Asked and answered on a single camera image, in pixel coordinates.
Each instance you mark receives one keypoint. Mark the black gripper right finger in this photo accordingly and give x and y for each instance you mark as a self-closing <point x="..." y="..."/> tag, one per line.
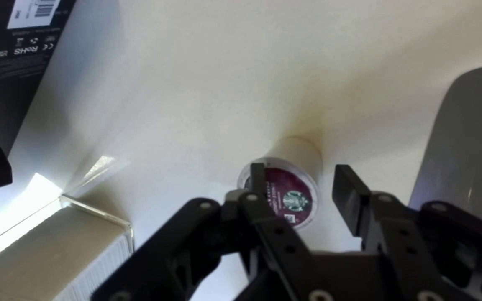
<point x="351" y="194"/>

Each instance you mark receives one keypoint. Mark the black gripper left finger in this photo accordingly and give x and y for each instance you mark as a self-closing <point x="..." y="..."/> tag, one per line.
<point x="259" y="179"/>

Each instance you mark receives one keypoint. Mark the maroon lid coffee pod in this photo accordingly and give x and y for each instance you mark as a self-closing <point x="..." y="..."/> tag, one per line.
<point x="294" y="169"/>

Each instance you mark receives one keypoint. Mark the stainless steel sink basin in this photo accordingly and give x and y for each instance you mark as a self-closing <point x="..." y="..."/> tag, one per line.
<point x="453" y="162"/>

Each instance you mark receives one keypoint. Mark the clear plastic container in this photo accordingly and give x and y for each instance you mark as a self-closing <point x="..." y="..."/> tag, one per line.
<point x="68" y="256"/>

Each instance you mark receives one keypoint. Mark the black cardboard box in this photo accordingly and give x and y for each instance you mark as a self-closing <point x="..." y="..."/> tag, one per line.
<point x="29" y="33"/>

